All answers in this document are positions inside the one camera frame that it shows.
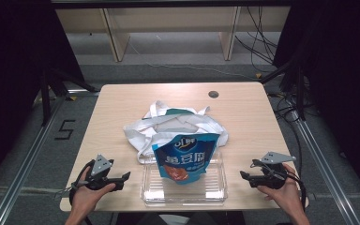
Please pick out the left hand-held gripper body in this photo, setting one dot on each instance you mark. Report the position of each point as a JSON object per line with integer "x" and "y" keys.
{"x": 98, "y": 175}

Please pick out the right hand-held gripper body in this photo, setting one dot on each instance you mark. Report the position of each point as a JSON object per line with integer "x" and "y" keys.
{"x": 273, "y": 175}

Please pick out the clear plastic container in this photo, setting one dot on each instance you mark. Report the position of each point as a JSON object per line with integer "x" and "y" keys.
{"x": 200, "y": 190}

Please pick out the black metal stand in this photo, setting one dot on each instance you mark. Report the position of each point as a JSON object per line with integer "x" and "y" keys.
{"x": 46, "y": 100}
{"x": 300, "y": 93}

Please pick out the grey round table grommet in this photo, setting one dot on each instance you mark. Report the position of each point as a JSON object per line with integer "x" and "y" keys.
{"x": 213, "y": 94}

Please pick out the white tote bag teal print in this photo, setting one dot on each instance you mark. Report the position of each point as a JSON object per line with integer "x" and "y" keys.
{"x": 175, "y": 123}

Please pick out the blue snack packet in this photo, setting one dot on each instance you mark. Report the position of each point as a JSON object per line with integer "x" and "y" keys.
{"x": 181, "y": 159}

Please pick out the dark curtain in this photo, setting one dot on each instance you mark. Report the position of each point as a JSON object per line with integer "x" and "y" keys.
{"x": 9, "y": 78}
{"x": 347, "y": 78}

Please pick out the person's left hand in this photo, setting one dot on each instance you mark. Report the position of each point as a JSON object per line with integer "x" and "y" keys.
{"x": 86, "y": 198}

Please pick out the aluminium floor rail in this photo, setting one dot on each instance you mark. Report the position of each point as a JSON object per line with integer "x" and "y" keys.
{"x": 22, "y": 168}
{"x": 328, "y": 168}

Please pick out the person's right hand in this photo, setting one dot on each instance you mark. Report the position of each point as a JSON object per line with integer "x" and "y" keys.
{"x": 286, "y": 195}

